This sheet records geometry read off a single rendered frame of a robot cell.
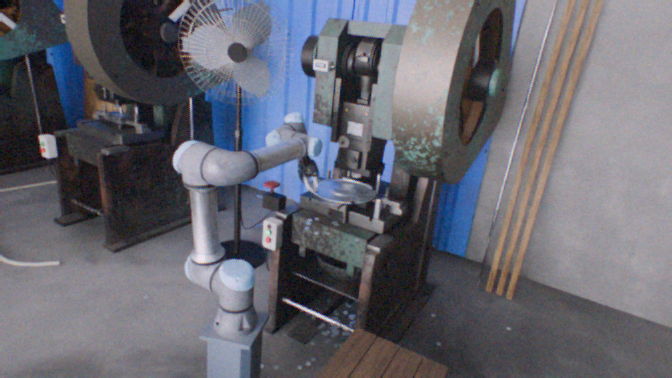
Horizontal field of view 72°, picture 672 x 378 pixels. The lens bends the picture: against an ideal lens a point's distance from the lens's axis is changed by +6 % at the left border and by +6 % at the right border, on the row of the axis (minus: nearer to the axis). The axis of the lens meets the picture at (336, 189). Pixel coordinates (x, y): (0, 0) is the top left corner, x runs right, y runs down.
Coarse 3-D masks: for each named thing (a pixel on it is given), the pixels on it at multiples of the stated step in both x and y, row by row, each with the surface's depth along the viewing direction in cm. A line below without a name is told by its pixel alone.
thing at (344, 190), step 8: (320, 184) 204; (328, 184) 205; (336, 184) 206; (344, 184) 207; (352, 184) 208; (360, 184) 209; (320, 192) 194; (328, 192) 195; (336, 192) 195; (344, 192) 196; (352, 192) 196; (360, 192) 199; (368, 192) 200; (336, 200) 188; (344, 200) 188; (352, 200) 189; (360, 200) 190; (368, 200) 190
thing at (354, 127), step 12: (348, 108) 191; (360, 108) 188; (348, 120) 193; (360, 120) 190; (348, 132) 194; (360, 132) 191; (348, 144) 195; (360, 144) 193; (348, 156) 194; (360, 156) 193; (372, 156) 198; (360, 168) 196
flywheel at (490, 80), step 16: (496, 16) 178; (480, 32) 176; (496, 32) 184; (480, 48) 183; (496, 48) 189; (480, 64) 163; (496, 64) 164; (464, 80) 164; (480, 80) 161; (496, 80) 162; (464, 96) 169; (480, 96) 164; (464, 112) 189; (480, 112) 197; (464, 128) 194; (464, 144) 189
